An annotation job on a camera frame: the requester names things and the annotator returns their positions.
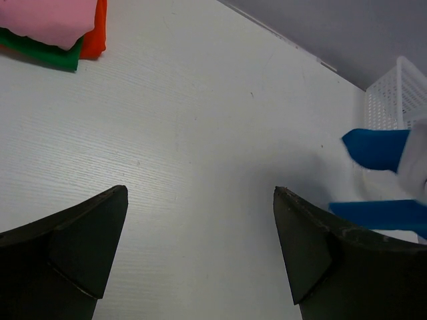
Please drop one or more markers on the green folded t shirt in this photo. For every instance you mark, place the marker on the green folded t shirt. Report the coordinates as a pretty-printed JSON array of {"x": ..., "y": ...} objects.
[{"x": 49, "y": 54}]

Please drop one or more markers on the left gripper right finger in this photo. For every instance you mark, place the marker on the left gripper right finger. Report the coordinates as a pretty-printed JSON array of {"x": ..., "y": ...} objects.
[{"x": 339, "y": 270}]

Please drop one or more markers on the pink folded t shirt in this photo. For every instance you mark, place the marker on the pink folded t shirt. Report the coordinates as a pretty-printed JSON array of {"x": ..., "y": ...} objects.
[{"x": 56, "y": 23}]

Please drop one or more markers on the white t shirt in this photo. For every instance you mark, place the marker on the white t shirt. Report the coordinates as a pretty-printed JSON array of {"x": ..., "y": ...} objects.
[{"x": 412, "y": 166}]

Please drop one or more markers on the orange folded t shirt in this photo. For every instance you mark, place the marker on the orange folded t shirt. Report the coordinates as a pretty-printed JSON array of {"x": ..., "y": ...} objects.
[{"x": 94, "y": 42}]

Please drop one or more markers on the white plastic basket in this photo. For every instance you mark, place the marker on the white plastic basket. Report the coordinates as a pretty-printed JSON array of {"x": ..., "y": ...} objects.
[{"x": 396, "y": 100}]

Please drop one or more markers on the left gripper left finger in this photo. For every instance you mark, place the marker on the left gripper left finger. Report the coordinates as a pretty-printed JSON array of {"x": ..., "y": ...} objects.
[{"x": 58, "y": 267}]

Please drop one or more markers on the blue t shirt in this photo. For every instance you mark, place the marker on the blue t shirt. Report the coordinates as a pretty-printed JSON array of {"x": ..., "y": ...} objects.
[{"x": 381, "y": 151}]

